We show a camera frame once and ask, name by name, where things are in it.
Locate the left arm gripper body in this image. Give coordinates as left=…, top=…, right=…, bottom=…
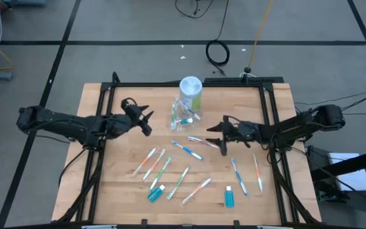
left=121, top=97, right=154, bottom=138

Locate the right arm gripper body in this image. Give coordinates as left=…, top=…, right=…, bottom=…
left=219, top=114, right=261, bottom=156

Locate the blue toothbrush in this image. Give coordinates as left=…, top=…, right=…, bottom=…
left=171, top=140, right=204, bottom=162
left=230, top=156, right=248, bottom=197

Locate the small blue mouthwash bottle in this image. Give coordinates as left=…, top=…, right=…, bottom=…
left=224, top=185, right=235, bottom=209

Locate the blue toothpaste tube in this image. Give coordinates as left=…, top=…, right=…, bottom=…
left=147, top=184, right=166, bottom=204

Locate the clear acrylic organizer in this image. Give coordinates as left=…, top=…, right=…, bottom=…
left=169, top=98, right=203, bottom=132

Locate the white green wipes canister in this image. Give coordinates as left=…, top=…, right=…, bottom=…
left=179, top=76, right=203, bottom=116

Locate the black metal stand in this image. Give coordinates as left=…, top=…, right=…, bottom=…
left=309, top=148, right=366, bottom=229

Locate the white box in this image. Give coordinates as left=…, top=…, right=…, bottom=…
left=328, top=152, right=366, bottom=192

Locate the black aluminium table frame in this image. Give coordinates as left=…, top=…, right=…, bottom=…
left=51, top=71, right=322, bottom=229

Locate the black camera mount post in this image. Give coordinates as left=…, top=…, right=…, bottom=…
left=239, top=66, right=257, bottom=84

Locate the coiled black cable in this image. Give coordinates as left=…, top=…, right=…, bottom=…
left=205, top=0, right=231, bottom=77

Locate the yellow cable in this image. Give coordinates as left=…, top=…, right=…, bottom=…
left=248, top=0, right=275, bottom=69

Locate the black cable loop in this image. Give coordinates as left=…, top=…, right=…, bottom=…
left=174, top=0, right=215, bottom=19

